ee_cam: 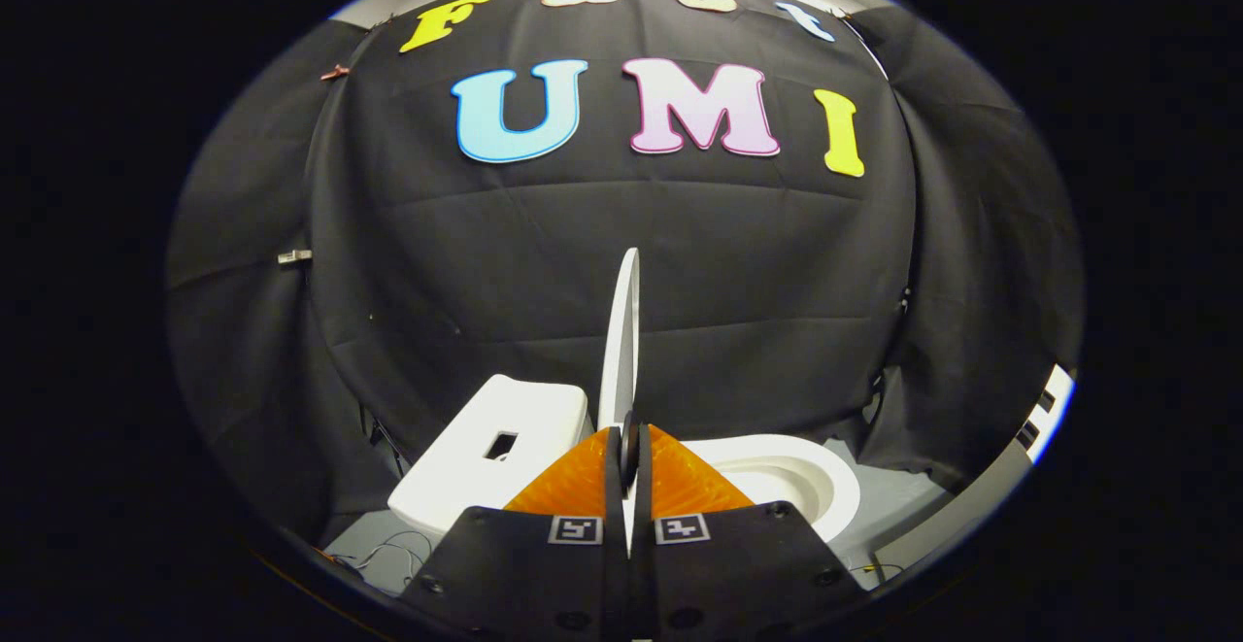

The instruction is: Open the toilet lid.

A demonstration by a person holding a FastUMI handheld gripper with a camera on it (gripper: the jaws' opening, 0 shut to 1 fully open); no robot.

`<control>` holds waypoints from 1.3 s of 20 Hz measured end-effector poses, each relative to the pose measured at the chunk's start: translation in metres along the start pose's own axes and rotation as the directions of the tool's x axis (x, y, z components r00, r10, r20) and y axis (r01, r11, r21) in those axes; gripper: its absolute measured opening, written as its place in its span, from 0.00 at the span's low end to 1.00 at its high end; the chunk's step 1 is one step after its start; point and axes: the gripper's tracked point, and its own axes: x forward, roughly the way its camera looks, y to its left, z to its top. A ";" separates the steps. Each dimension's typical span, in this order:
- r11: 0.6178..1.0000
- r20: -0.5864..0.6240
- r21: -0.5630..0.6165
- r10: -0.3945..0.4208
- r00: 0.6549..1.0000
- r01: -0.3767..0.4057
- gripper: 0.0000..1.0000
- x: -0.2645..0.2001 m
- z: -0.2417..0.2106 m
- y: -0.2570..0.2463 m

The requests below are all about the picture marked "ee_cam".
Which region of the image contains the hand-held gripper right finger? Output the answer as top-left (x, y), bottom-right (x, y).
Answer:
top-left (633, 423), bottom-right (865, 642)

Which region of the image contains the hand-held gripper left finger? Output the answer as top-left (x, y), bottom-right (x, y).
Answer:
top-left (403, 425), bottom-right (632, 642)

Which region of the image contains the white toilet lid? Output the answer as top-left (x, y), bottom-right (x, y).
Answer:
top-left (596, 248), bottom-right (642, 558)

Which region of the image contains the white toilet body with tank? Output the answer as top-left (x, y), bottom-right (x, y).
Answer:
top-left (388, 374), bottom-right (865, 565)

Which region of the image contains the black backdrop cloth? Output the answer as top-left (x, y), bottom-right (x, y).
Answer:
top-left (165, 0), bottom-right (1084, 551)

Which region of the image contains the white panel with black squares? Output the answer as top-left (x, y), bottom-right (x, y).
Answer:
top-left (1013, 364), bottom-right (1076, 460)

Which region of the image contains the bundle of thin cables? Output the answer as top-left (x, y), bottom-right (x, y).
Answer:
top-left (328, 529), bottom-right (434, 587)

